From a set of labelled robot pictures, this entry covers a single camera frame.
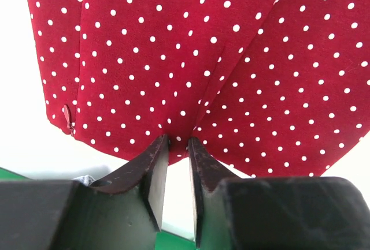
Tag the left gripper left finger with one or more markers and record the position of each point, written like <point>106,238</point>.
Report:
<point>122,210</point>

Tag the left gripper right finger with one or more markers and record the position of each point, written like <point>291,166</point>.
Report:
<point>274,213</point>

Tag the red polka dot skirt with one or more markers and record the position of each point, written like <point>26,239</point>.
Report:
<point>272,87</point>

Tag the green plastic bin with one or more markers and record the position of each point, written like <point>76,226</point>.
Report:
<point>164,240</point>

